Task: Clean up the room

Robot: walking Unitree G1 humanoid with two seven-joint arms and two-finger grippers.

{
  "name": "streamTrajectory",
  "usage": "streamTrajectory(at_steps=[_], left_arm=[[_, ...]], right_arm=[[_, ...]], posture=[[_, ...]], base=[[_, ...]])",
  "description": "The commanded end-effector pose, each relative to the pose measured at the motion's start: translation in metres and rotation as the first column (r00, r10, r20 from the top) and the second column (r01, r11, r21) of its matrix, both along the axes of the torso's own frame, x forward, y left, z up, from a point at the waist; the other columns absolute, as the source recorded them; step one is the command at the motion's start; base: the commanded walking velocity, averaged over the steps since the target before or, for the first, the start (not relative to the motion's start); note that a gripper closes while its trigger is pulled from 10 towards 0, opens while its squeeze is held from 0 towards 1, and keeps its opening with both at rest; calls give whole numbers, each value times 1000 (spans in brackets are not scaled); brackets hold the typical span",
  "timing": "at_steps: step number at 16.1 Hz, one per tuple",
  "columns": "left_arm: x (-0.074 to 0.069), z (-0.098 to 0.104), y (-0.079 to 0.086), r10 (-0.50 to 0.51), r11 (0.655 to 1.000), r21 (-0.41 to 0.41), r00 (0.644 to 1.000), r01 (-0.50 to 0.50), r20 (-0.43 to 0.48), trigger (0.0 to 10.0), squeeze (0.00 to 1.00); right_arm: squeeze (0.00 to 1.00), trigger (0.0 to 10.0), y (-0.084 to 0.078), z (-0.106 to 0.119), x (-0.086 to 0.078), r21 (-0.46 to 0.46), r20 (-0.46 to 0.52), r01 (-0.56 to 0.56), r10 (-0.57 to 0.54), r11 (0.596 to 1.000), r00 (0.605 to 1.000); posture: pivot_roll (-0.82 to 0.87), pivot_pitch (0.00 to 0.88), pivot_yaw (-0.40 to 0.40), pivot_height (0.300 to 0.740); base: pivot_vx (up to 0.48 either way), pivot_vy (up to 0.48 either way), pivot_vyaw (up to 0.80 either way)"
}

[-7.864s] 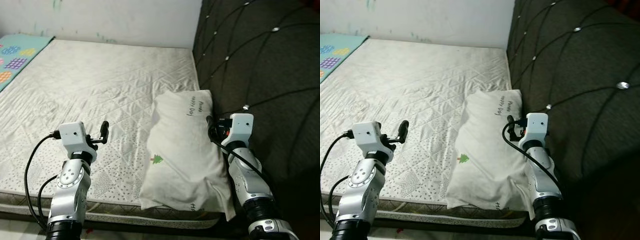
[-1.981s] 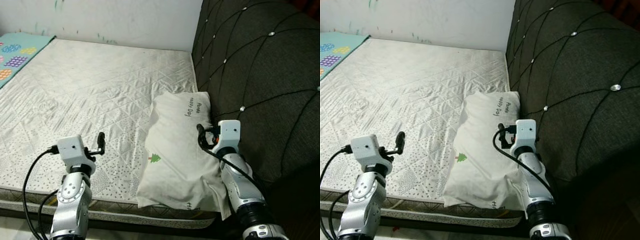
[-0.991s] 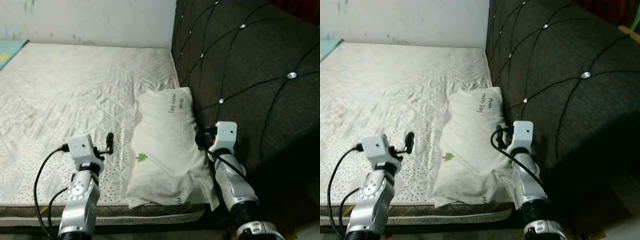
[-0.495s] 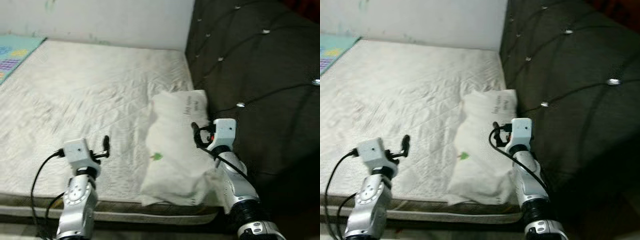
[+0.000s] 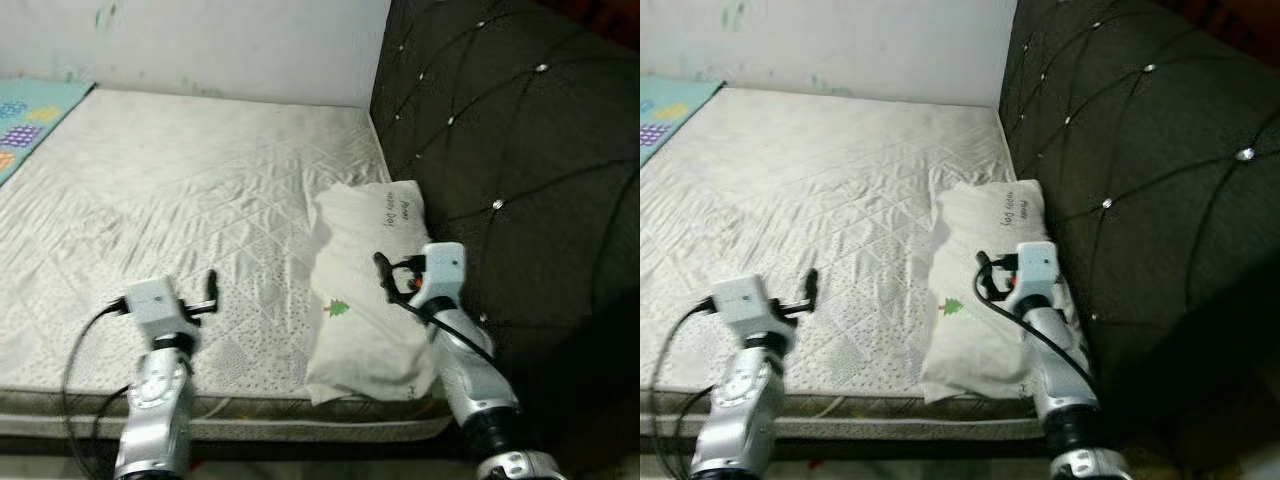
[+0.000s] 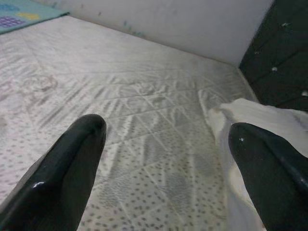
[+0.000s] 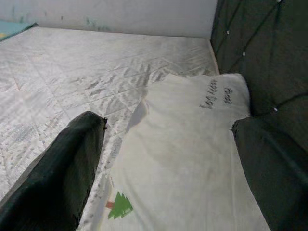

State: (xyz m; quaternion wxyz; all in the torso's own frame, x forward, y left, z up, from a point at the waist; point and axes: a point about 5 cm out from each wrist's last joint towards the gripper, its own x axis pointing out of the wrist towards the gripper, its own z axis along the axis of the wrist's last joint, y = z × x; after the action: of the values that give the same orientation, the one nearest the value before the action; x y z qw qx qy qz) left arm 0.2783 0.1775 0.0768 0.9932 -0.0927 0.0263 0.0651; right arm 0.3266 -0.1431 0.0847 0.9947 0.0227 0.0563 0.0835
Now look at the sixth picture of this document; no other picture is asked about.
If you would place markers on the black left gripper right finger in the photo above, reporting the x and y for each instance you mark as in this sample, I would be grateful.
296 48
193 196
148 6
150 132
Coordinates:
272 183

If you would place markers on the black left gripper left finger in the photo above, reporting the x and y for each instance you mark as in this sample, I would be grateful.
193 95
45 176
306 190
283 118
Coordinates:
53 180

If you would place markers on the white pillow with tree print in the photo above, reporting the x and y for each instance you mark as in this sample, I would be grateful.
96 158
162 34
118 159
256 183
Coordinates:
260 115

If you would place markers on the teal blanket with colourful shapes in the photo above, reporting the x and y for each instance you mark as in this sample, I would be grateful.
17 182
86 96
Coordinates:
29 14

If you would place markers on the white quilted mattress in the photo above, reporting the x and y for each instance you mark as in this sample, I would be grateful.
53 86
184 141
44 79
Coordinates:
120 96

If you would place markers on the dark tufted headboard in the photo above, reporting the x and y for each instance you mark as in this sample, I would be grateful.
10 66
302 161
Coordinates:
279 48

